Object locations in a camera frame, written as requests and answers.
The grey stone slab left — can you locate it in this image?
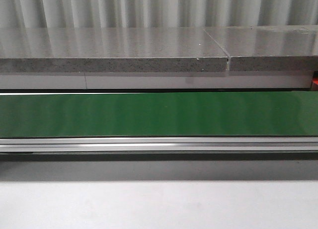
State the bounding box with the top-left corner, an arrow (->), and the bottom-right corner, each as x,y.
0,27 -> 228,73

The grey stone slab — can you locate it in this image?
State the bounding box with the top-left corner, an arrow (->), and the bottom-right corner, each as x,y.
0,27 -> 228,73
205,25 -> 318,73

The grey stone slab right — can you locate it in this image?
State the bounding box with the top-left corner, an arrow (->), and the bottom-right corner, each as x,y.
205,25 -> 318,73

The green conveyor belt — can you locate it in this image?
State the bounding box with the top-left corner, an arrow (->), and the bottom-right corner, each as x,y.
0,91 -> 318,138

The white panel under slabs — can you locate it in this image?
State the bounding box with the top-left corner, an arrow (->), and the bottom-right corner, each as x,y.
0,71 -> 314,89

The red object at right edge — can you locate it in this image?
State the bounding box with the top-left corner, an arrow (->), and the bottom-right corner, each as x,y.
311,71 -> 318,91

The white corrugated curtain backdrop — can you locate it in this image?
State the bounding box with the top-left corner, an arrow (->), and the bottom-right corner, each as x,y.
0,0 -> 318,28

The aluminium conveyor side rail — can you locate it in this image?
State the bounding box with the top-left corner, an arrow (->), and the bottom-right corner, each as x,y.
0,137 -> 318,161

